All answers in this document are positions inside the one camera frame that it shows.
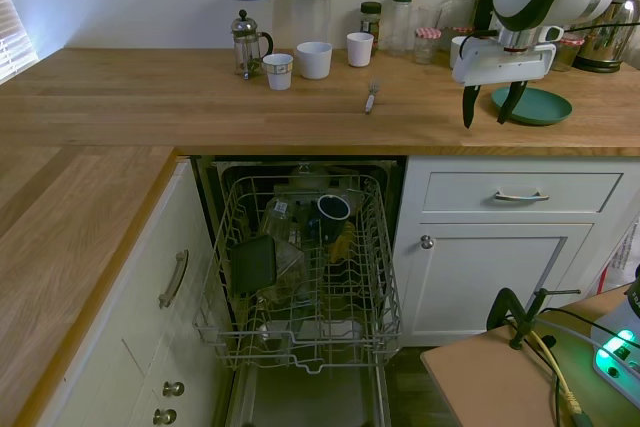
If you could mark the clear glass container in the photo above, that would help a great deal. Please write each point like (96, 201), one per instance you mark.
(290, 267)

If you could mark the clear printed plastic bag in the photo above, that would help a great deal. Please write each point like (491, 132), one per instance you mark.
(620, 257)

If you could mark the dark blue mug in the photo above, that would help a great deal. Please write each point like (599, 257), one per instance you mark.
(330, 232)

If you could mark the black C-clamp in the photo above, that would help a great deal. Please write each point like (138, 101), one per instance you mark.
(500, 307)

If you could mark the white cup with patterned rim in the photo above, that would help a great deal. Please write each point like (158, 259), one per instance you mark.
(278, 74)

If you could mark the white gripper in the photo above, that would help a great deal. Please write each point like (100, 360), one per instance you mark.
(500, 64)

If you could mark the clear pitcher dark blue lid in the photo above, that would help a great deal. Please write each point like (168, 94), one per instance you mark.
(307, 17)

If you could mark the wooden robot mounting table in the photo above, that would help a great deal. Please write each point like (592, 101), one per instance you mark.
(480, 382)

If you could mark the glass jar red checkered lid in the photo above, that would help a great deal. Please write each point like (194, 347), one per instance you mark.
(567, 57)
(427, 49)

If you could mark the dishwasher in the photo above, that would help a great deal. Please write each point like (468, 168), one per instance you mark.
(310, 165)

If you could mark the clear drinking glass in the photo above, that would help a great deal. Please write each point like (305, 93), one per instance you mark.
(429, 17)

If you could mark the clear glass tumbler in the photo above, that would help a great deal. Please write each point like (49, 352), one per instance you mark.
(280, 219)

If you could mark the glass french press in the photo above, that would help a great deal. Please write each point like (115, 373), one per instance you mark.
(245, 42)

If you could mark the yellow plastic item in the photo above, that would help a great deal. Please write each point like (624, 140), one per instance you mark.
(345, 242)

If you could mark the stainless steel kettle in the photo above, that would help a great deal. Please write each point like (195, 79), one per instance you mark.
(627, 12)

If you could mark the plain white cup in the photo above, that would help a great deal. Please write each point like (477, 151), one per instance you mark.
(360, 52)

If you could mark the green plate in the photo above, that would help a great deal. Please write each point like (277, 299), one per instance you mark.
(542, 107)

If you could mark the clear bottle with green lid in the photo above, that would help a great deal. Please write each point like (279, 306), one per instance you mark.
(402, 22)

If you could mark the dark jar with green lid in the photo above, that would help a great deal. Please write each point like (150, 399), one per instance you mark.
(370, 22)

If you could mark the white mug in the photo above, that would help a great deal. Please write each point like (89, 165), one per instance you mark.
(314, 62)

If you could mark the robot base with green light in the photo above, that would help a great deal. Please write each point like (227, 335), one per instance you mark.
(617, 357)

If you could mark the white window blind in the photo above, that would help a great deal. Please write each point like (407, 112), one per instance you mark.
(10, 47)

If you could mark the white base cabinet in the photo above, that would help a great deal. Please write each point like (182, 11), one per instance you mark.
(500, 287)
(125, 347)

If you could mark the black square container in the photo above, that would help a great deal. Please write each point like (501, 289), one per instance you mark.
(252, 264)

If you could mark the metal cabinet knob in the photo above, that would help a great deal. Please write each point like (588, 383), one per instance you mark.
(173, 388)
(427, 242)
(165, 417)

